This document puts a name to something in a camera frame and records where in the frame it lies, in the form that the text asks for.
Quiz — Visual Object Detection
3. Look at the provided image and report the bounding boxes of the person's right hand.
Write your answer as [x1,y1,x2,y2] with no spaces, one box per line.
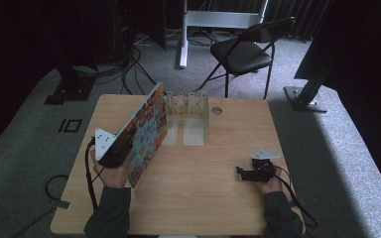
[252,165,284,195]

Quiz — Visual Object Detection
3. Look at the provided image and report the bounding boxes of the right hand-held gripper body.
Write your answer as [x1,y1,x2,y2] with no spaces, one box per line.
[249,149,281,183]

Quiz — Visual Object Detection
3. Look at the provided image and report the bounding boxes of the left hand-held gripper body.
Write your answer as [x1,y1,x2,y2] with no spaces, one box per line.
[93,127,133,169]

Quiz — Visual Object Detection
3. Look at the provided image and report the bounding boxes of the person's left hand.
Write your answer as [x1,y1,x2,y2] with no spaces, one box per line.
[90,148,131,189]

